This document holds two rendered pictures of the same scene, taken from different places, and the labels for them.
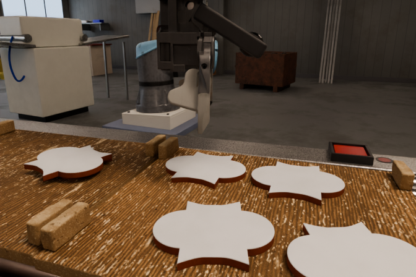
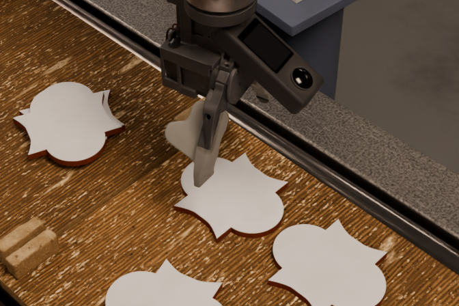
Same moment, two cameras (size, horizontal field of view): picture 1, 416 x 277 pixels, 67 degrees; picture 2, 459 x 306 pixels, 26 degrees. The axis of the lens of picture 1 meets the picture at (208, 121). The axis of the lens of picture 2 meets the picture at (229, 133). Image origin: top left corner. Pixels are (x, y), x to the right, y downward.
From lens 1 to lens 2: 0.75 m
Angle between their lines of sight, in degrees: 37
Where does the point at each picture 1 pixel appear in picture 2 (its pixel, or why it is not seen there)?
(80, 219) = (45, 251)
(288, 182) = (309, 270)
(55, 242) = (17, 273)
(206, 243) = not seen: outside the picture
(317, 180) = (350, 281)
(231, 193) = (231, 259)
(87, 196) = (70, 201)
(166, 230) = (119, 296)
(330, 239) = not seen: outside the picture
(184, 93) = (184, 133)
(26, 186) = (12, 156)
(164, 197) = (151, 236)
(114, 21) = not seen: outside the picture
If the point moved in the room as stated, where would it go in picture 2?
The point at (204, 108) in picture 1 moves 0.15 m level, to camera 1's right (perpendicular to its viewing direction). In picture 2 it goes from (201, 164) to (338, 214)
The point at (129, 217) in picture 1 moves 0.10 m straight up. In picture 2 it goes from (98, 257) to (89, 196)
